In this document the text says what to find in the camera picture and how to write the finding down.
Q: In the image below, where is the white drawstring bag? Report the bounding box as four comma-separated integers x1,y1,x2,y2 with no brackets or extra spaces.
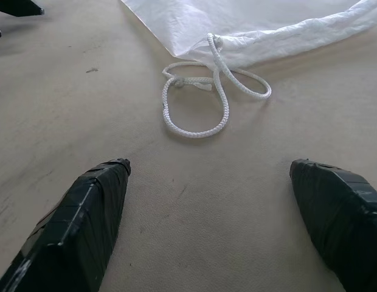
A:
120,0,377,72

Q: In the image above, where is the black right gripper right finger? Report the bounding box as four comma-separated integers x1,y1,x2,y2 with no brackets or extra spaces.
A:
289,158,377,292

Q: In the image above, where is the white braided rope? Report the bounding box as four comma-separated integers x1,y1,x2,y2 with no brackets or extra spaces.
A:
162,32,272,139

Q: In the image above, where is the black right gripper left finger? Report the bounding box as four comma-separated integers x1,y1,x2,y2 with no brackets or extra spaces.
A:
0,157,132,292

